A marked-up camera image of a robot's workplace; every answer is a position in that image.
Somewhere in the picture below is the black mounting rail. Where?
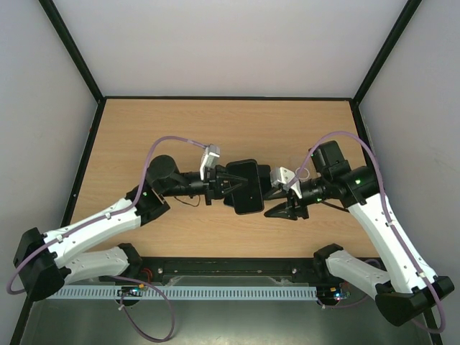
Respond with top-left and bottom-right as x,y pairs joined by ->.
121,257 -> 343,286

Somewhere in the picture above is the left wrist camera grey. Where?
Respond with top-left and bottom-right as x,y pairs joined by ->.
199,144 -> 221,180

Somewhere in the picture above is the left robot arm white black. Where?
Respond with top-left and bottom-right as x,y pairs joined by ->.
13,155 -> 256,302

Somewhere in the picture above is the black smartphone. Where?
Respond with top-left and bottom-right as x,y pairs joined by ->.
257,165 -> 272,201

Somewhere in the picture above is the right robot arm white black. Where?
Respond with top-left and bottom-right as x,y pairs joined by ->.
264,141 -> 454,326

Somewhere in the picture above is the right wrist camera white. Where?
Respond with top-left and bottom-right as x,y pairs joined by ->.
270,167 -> 303,199

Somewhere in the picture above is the black phone case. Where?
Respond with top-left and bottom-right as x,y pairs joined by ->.
226,159 -> 265,215

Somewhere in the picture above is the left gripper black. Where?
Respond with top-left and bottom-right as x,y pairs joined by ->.
162,165 -> 247,206

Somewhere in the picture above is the light blue slotted cable duct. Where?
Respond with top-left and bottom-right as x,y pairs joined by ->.
49,285 -> 317,301

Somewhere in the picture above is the clear phone case with ring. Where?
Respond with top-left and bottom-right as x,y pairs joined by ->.
288,155 -> 318,182

